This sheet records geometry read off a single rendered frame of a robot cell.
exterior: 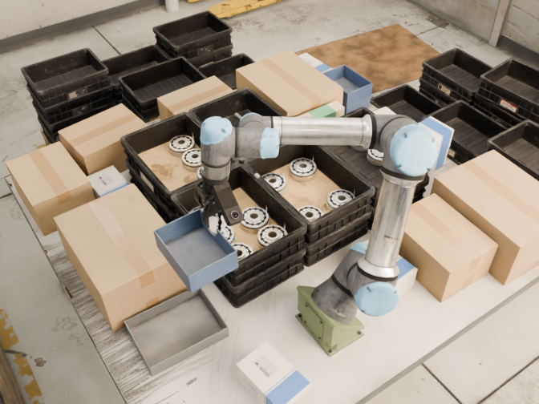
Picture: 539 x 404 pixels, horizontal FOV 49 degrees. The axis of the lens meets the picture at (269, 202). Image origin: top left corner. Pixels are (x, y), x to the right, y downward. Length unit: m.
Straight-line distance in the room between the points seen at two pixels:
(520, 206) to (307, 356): 0.89
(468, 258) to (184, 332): 0.95
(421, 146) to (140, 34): 3.77
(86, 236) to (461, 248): 1.23
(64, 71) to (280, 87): 1.52
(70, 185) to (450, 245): 1.37
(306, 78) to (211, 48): 1.16
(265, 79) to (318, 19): 2.52
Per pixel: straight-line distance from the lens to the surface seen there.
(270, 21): 5.10
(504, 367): 2.88
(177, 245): 1.71
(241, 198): 2.17
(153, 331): 1.99
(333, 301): 1.80
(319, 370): 1.89
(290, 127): 1.58
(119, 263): 1.93
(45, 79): 3.68
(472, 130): 3.39
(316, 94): 2.57
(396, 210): 1.57
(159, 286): 1.96
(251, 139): 1.45
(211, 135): 1.43
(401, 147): 1.49
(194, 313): 2.01
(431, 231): 2.08
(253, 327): 1.96
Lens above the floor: 2.33
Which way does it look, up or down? 44 degrees down
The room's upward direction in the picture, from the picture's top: 1 degrees counter-clockwise
